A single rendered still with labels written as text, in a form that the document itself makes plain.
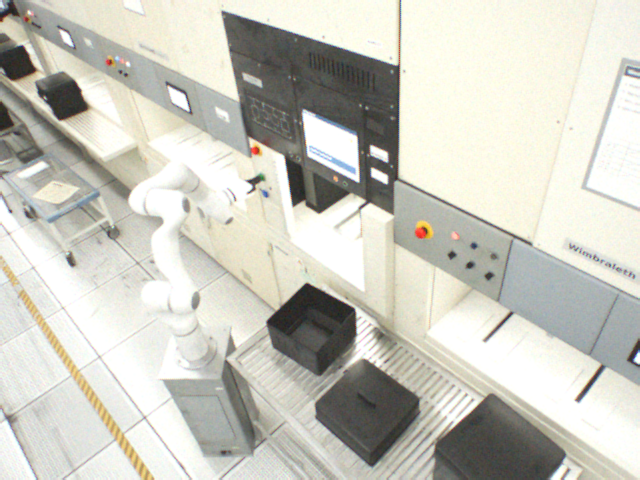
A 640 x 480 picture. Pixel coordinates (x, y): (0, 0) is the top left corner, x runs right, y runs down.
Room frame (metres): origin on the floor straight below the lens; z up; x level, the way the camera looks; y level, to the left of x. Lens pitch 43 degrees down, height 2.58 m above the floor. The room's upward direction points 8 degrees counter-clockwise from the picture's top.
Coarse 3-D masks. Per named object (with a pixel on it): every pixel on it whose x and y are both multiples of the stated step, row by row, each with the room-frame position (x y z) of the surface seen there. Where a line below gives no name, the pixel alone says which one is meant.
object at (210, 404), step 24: (216, 336) 1.46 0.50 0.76; (168, 360) 1.36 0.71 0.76; (216, 360) 1.32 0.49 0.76; (168, 384) 1.27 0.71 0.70; (192, 384) 1.26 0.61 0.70; (216, 384) 1.24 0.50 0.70; (192, 408) 1.26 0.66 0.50; (216, 408) 1.25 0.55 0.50; (240, 408) 1.31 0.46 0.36; (192, 432) 1.27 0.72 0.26; (216, 432) 1.26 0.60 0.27; (240, 432) 1.24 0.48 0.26; (216, 456) 1.26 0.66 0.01; (240, 456) 1.24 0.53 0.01
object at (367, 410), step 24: (360, 360) 1.16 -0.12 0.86; (336, 384) 1.07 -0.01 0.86; (360, 384) 1.05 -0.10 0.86; (384, 384) 1.04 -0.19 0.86; (336, 408) 0.97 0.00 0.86; (360, 408) 0.95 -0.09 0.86; (384, 408) 0.94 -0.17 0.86; (408, 408) 0.93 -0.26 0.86; (336, 432) 0.91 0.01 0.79; (360, 432) 0.86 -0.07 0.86; (384, 432) 0.85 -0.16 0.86; (360, 456) 0.82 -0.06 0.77
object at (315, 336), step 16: (304, 288) 1.54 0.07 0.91; (288, 304) 1.46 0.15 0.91; (304, 304) 1.53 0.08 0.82; (320, 304) 1.51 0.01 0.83; (336, 304) 1.44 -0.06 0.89; (272, 320) 1.39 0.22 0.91; (288, 320) 1.45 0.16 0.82; (304, 320) 1.47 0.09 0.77; (320, 320) 1.46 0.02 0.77; (336, 320) 1.45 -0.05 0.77; (352, 320) 1.34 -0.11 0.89; (272, 336) 1.34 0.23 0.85; (288, 336) 1.27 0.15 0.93; (304, 336) 1.39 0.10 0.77; (320, 336) 1.37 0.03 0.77; (336, 336) 1.26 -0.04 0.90; (352, 336) 1.34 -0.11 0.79; (288, 352) 1.29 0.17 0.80; (304, 352) 1.22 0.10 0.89; (320, 352) 1.19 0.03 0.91; (336, 352) 1.26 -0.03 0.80; (320, 368) 1.18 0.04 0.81
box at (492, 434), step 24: (480, 408) 0.81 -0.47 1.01; (504, 408) 0.80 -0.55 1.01; (456, 432) 0.74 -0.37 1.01; (480, 432) 0.73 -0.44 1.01; (504, 432) 0.72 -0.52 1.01; (528, 432) 0.71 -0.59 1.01; (456, 456) 0.66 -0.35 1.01; (480, 456) 0.65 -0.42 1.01; (504, 456) 0.64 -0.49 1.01; (528, 456) 0.63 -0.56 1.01; (552, 456) 0.62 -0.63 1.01
